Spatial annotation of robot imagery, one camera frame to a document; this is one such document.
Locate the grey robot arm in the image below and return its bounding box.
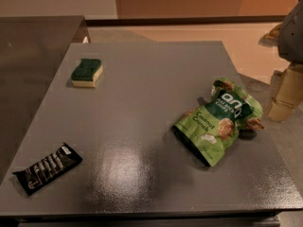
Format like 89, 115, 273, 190
278, 0, 303, 63

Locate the green rice chip bag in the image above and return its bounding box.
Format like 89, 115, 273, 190
173, 78, 264, 166

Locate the green and yellow sponge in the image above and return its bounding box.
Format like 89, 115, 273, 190
71, 59, 103, 88

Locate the black snack bar wrapper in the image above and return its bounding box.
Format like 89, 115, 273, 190
13, 143, 82, 196

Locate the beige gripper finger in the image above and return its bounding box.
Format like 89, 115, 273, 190
267, 62, 303, 122

